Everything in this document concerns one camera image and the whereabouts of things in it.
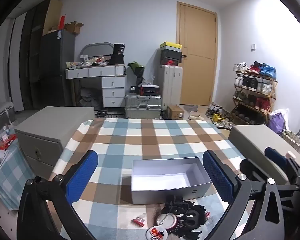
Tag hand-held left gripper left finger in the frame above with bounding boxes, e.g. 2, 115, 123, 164
16, 150, 99, 240

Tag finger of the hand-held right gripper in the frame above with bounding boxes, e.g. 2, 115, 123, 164
264, 147, 300, 180
239, 158, 300, 193

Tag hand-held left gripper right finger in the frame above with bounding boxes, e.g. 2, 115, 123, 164
202, 150, 285, 240

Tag black bow hair clip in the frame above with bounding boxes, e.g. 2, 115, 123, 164
164, 194, 190, 214

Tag silver cardboard box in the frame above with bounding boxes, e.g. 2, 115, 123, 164
131, 157, 212, 205

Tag white round pin badge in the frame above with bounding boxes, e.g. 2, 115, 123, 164
157, 213, 182, 230

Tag wicker basket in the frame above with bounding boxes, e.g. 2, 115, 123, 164
281, 129, 300, 157

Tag purple bag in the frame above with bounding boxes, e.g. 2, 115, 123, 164
268, 109, 289, 135

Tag wooden shoe rack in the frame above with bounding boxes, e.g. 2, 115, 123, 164
231, 64, 278, 126

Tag pile of shoes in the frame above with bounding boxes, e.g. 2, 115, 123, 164
205, 102, 237, 130

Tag grey cabinet with drawers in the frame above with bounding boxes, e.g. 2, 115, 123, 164
14, 106, 95, 180

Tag small red item in packet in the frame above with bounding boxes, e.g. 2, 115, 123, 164
131, 212, 147, 227

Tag group of shoes on rack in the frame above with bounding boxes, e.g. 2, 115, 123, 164
232, 61, 277, 124

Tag checkered tablecloth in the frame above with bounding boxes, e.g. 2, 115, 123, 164
51, 118, 248, 240

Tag brown cardboard box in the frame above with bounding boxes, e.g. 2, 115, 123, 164
167, 105, 185, 120

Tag red and white round badge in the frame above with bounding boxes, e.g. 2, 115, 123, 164
145, 226, 165, 240

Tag clutter of colourful small things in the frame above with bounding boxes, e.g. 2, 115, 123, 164
0, 129, 17, 157

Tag silver suitcase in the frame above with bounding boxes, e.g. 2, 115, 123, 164
125, 94, 163, 120

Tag white vanity desk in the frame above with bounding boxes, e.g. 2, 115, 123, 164
65, 65, 127, 108

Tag grey appliance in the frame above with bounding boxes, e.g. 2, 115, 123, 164
0, 102, 16, 130

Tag white suitcase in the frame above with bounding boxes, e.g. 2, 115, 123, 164
157, 64, 183, 110

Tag black and red box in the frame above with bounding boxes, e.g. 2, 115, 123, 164
141, 85, 160, 96

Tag grey refrigerator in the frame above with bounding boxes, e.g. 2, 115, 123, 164
39, 29, 76, 107

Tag clutter of small desk things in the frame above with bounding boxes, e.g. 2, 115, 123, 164
66, 56, 115, 69

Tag white plastic bag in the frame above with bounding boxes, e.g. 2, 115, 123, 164
142, 74, 155, 86

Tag black wrapped bouquet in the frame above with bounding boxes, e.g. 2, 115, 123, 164
127, 61, 145, 87

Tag wooden door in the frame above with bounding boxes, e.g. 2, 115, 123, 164
177, 1, 218, 106

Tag dark wardrobe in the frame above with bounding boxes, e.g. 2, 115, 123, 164
19, 0, 52, 110

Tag black shoe box red logo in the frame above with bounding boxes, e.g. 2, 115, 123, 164
159, 58, 180, 66

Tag black paper bag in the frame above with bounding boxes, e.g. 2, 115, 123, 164
109, 43, 126, 65

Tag grey framed mirror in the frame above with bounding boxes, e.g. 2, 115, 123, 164
80, 42, 115, 63

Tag dark green shoe box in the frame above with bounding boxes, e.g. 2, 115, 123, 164
160, 49, 182, 59

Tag yellow shoe box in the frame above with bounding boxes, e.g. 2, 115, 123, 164
160, 41, 182, 51

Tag open cardboard box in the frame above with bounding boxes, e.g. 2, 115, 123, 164
64, 21, 85, 35

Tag flat cardboard sheet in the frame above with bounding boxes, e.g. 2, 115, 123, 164
42, 0, 63, 36

